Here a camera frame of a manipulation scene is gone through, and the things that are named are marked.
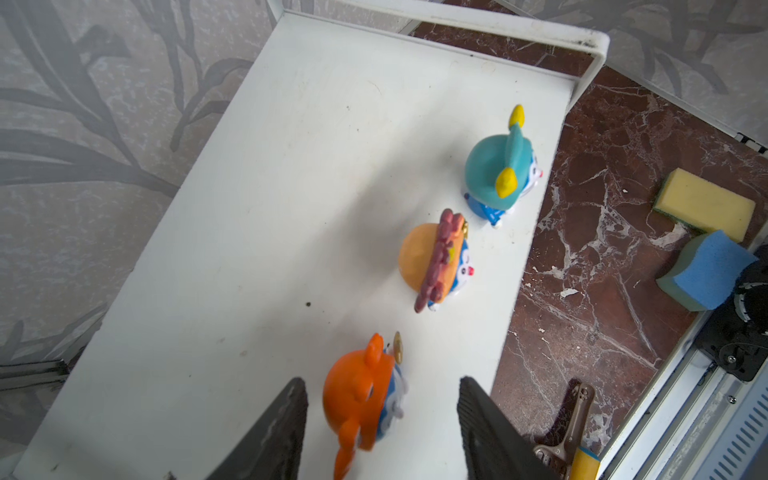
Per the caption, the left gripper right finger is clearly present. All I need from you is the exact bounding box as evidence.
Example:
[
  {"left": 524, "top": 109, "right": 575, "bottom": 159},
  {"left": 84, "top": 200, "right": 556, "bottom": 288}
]
[{"left": 457, "top": 376, "right": 557, "bottom": 480}]

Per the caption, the orange blue cat figurine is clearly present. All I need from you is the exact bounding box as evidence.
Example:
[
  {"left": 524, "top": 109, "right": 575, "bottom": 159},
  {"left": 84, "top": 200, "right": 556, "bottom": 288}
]
[{"left": 322, "top": 333, "right": 408, "bottom": 479}]

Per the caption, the white two-tier shelf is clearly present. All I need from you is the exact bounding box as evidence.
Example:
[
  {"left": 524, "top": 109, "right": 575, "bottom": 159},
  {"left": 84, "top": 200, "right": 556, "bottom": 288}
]
[{"left": 12, "top": 1, "right": 610, "bottom": 479}]

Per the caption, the blue sponge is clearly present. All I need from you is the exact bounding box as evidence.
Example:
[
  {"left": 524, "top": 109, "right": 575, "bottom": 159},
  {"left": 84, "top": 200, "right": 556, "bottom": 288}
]
[{"left": 656, "top": 230, "right": 758, "bottom": 312}]

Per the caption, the brown slotted spatula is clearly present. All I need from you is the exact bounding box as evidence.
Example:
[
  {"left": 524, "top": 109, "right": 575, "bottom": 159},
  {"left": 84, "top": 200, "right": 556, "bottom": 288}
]
[{"left": 533, "top": 380, "right": 595, "bottom": 479}]

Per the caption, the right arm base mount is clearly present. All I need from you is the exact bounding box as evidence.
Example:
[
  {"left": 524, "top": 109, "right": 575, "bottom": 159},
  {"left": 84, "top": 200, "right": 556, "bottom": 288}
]
[{"left": 694, "top": 244, "right": 768, "bottom": 382}]

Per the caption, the aluminium front rail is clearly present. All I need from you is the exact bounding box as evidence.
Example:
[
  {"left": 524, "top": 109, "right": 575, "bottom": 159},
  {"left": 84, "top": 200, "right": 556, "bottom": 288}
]
[{"left": 598, "top": 230, "right": 767, "bottom": 479}]

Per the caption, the yellow sponge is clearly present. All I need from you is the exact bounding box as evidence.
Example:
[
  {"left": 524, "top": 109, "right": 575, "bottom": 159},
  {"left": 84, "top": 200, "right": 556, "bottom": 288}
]
[{"left": 653, "top": 168, "right": 756, "bottom": 243}]

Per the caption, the small figurine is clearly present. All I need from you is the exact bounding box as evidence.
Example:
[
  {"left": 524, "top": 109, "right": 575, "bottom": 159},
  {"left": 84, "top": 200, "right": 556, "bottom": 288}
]
[{"left": 398, "top": 208, "right": 476, "bottom": 313}]

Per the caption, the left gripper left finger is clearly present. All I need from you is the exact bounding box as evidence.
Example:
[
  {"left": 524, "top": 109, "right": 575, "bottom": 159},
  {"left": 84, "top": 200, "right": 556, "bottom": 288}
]
[{"left": 208, "top": 377, "right": 308, "bottom": 480}]

